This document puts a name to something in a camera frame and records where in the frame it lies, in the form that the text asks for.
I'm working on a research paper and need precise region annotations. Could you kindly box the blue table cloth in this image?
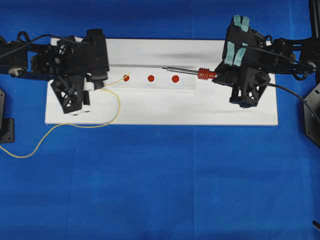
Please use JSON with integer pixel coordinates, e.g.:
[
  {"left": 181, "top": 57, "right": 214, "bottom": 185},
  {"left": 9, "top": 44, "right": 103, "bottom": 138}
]
[{"left": 0, "top": 0, "right": 320, "bottom": 240}]

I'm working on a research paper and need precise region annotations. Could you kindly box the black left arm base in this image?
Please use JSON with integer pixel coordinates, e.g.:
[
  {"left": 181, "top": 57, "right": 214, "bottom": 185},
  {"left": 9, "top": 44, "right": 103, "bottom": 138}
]
[{"left": 0, "top": 89, "right": 15, "bottom": 144}]

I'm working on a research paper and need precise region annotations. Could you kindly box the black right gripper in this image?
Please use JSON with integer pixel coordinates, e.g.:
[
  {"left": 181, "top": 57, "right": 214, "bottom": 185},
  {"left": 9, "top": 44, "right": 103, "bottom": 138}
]
[{"left": 215, "top": 15, "right": 270, "bottom": 108}]

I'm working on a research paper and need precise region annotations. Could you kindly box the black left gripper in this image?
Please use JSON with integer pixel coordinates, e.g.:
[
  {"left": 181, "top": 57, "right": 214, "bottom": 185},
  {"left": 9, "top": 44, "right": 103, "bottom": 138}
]
[{"left": 31, "top": 28, "right": 110, "bottom": 115}]

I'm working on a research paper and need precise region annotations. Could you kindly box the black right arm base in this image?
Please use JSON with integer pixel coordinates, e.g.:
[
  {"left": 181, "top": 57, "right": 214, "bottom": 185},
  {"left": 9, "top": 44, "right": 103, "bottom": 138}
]
[{"left": 303, "top": 84, "right": 320, "bottom": 147}]

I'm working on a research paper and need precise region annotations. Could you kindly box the red handled soldering iron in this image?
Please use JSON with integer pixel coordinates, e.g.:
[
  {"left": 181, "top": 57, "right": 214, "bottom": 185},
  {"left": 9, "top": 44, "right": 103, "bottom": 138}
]
[{"left": 162, "top": 66, "right": 219, "bottom": 80}]

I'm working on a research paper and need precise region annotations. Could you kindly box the red dot mark middle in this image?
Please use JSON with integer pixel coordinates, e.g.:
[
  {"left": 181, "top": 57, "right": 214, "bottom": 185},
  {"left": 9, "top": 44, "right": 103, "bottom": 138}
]
[{"left": 147, "top": 75, "right": 155, "bottom": 82}]

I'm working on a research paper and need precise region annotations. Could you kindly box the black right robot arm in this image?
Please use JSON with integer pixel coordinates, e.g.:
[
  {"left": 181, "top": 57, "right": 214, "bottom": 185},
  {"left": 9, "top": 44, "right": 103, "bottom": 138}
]
[{"left": 213, "top": 14, "right": 320, "bottom": 108}]

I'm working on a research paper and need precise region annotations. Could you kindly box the black left camera cable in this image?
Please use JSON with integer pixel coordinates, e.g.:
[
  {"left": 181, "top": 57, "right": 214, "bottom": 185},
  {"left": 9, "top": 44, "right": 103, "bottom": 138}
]
[{"left": 0, "top": 31, "right": 76, "bottom": 61}]

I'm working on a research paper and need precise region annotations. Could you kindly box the white work board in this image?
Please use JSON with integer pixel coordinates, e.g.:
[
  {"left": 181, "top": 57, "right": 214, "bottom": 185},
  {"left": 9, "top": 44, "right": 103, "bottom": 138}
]
[{"left": 44, "top": 38, "right": 278, "bottom": 126}]

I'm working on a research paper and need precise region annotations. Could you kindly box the red dot mark near iron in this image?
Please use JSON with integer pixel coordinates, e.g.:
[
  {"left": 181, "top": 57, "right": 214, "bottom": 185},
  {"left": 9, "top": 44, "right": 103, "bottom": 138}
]
[{"left": 171, "top": 75, "right": 180, "bottom": 83}]

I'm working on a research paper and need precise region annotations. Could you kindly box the black soldering iron cable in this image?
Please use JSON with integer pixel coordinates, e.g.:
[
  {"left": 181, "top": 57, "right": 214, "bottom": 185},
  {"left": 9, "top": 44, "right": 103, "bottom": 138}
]
[{"left": 239, "top": 43, "right": 320, "bottom": 118}]

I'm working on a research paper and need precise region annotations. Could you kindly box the black frame post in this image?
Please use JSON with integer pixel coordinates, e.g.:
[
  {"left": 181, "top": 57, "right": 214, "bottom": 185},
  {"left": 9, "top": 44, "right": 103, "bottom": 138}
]
[{"left": 308, "top": 0, "right": 320, "bottom": 84}]

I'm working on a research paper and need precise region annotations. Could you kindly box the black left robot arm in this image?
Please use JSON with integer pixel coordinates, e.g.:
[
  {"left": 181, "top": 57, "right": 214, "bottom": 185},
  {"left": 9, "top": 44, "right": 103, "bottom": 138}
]
[{"left": 0, "top": 28, "right": 110, "bottom": 114}]

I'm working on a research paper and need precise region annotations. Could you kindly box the red dot mark near solder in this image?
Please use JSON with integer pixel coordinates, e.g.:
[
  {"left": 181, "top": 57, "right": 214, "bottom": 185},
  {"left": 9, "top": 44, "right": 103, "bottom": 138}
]
[{"left": 123, "top": 74, "right": 130, "bottom": 82}]

